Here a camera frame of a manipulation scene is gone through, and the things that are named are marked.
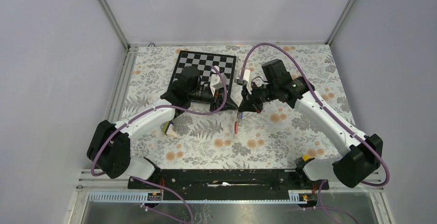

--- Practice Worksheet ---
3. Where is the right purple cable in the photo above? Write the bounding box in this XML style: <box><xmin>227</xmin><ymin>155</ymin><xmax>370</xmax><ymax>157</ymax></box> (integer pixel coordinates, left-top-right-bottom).
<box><xmin>239</xmin><ymin>43</ymin><xmax>391</xmax><ymax>224</ymax></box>

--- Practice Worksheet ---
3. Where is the red tag keyring bundle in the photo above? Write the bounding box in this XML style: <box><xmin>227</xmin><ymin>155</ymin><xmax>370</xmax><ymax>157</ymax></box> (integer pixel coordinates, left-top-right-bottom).
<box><xmin>234</xmin><ymin>112</ymin><xmax>241</xmax><ymax>134</ymax></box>

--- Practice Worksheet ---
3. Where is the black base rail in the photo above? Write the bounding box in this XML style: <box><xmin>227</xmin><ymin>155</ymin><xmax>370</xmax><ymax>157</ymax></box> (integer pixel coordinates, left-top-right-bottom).
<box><xmin>128</xmin><ymin>169</ymin><xmax>329</xmax><ymax>196</ymax></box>

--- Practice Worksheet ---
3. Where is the grey perforated cable tray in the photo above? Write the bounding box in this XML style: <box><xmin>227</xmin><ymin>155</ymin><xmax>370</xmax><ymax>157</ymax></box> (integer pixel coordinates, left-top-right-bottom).
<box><xmin>88</xmin><ymin>190</ymin><xmax>314</xmax><ymax>204</ymax></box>

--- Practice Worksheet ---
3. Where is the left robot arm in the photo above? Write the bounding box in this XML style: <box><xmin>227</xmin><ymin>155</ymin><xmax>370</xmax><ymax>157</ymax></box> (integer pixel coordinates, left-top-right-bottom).
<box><xmin>87</xmin><ymin>66</ymin><xmax>201</xmax><ymax>188</ymax></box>

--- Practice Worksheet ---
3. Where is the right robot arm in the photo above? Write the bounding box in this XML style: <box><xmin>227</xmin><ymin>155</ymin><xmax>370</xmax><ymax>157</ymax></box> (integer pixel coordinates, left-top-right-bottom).
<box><xmin>234</xmin><ymin>59</ymin><xmax>383</xmax><ymax>189</ymax></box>

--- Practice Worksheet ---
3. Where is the toy brick stack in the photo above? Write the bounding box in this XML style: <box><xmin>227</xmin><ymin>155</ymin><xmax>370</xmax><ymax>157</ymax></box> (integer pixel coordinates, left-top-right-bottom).
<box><xmin>163</xmin><ymin>121</ymin><xmax>177</xmax><ymax>139</ymax></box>

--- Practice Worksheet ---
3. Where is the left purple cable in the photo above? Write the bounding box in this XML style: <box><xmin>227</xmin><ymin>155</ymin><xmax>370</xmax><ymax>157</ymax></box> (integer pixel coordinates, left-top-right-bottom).
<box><xmin>90</xmin><ymin>65</ymin><xmax>229</xmax><ymax>224</ymax></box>

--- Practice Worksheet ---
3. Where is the purple cable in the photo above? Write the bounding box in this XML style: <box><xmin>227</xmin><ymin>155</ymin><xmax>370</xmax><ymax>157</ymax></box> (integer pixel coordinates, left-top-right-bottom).
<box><xmin>90</xmin><ymin>65</ymin><xmax>229</xmax><ymax>224</ymax></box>
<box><xmin>239</xmin><ymin>43</ymin><xmax>391</xmax><ymax>224</ymax></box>

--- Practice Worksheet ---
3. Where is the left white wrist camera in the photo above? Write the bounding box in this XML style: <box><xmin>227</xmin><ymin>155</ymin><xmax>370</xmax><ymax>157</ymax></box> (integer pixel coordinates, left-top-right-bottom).
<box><xmin>209</xmin><ymin>73</ymin><xmax>226</xmax><ymax>95</ymax></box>

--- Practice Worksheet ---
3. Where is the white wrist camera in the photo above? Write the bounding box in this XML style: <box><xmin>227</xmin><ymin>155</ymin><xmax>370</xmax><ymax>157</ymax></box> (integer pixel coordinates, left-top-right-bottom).
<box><xmin>209</xmin><ymin>73</ymin><xmax>226</xmax><ymax>95</ymax></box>
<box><xmin>234</xmin><ymin>67</ymin><xmax>252</xmax><ymax>94</ymax></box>

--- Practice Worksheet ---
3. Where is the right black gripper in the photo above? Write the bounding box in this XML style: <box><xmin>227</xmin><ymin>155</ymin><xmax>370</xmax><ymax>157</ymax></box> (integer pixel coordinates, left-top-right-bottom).
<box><xmin>238</xmin><ymin>80</ymin><xmax>278</xmax><ymax>114</ymax></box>

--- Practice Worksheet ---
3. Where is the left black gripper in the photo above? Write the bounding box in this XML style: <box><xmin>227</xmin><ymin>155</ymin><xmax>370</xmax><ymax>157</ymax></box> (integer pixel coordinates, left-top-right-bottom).
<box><xmin>189</xmin><ymin>85</ymin><xmax>238</xmax><ymax>113</ymax></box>

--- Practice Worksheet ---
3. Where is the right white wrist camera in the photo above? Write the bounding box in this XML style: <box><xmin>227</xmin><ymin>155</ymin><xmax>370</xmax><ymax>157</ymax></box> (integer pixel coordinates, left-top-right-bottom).
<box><xmin>234</xmin><ymin>67</ymin><xmax>252</xmax><ymax>94</ymax></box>

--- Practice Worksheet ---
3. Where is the black grey chessboard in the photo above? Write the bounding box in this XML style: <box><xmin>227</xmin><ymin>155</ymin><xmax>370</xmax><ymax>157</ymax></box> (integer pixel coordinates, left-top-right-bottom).
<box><xmin>170</xmin><ymin>50</ymin><xmax>237</xmax><ymax>106</ymax></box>

